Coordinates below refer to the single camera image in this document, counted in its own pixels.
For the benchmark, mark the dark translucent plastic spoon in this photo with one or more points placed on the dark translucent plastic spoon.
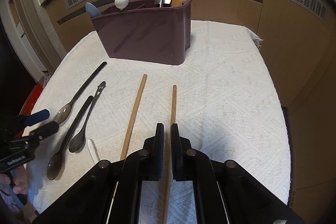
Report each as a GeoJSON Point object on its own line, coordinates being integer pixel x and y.
{"type": "Point", "coordinates": [56, 161]}

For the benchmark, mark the long black-handled translucent spoon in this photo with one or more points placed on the long black-handled translucent spoon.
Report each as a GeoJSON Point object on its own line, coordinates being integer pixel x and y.
{"type": "Point", "coordinates": [65, 111]}

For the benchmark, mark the smiley-face metal spoon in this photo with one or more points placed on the smiley-face metal spoon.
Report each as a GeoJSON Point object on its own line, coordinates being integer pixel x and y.
{"type": "Point", "coordinates": [77, 143]}

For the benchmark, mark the person's left hand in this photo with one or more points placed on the person's left hand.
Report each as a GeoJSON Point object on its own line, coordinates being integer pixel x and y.
{"type": "Point", "coordinates": [19, 179]}

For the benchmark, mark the wooden chopstick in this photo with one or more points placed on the wooden chopstick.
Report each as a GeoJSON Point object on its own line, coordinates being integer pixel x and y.
{"type": "Point", "coordinates": [131, 123]}
{"type": "Point", "coordinates": [168, 158]}

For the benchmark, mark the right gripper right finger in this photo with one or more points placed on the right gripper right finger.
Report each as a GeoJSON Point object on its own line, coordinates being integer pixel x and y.
{"type": "Point", "coordinates": [176, 153]}

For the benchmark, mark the white textured table cloth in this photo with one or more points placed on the white textured table cloth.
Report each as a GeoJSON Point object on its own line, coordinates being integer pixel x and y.
{"type": "Point", "coordinates": [227, 106]}

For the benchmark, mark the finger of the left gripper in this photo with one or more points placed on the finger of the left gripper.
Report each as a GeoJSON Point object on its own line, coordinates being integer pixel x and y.
{"type": "Point", "coordinates": [35, 118]}
{"type": "Point", "coordinates": [45, 130]}

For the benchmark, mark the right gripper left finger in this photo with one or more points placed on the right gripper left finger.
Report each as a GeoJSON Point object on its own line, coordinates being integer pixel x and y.
{"type": "Point", "coordinates": [158, 147]}

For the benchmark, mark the white round ladle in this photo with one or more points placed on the white round ladle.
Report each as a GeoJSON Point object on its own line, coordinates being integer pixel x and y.
{"type": "Point", "coordinates": [121, 4]}

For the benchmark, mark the maroon plastic utensil caddy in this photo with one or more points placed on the maroon plastic utensil caddy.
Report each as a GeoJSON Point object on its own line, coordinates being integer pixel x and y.
{"type": "Point", "coordinates": [145, 32]}

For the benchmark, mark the white plastic spoon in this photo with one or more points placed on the white plastic spoon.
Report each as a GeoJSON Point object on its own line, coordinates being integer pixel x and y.
{"type": "Point", "coordinates": [92, 151]}

